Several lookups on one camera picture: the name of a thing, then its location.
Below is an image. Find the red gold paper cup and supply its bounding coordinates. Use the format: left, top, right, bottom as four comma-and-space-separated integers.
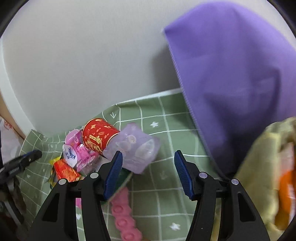
82, 118, 119, 155

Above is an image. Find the olive green trash bag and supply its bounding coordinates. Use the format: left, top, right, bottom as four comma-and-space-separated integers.
211, 116, 296, 241

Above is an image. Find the white plastic bag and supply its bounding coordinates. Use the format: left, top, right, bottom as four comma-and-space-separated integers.
1, 117, 23, 164

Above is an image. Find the yellow snack wrapper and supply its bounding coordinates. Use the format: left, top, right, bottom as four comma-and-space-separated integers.
48, 156, 61, 189

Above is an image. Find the red orange snack wrapper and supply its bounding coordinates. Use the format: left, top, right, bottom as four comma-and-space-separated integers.
53, 159, 81, 182

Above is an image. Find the pink candy blister strip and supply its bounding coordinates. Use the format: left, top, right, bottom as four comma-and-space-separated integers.
111, 187, 142, 241

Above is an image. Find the pink cartoon snack wrapper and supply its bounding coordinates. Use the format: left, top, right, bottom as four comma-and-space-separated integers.
76, 144, 99, 172

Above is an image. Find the pink yogurt bottle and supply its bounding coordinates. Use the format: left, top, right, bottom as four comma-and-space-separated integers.
63, 129, 87, 168

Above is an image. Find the green grid bed sheet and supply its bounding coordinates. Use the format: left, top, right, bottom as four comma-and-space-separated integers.
16, 87, 223, 241

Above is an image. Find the clear purple plastic tray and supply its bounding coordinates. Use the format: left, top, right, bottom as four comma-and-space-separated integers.
103, 123, 161, 174

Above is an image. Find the purple pillow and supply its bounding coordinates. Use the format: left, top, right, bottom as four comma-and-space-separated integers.
164, 1, 295, 178

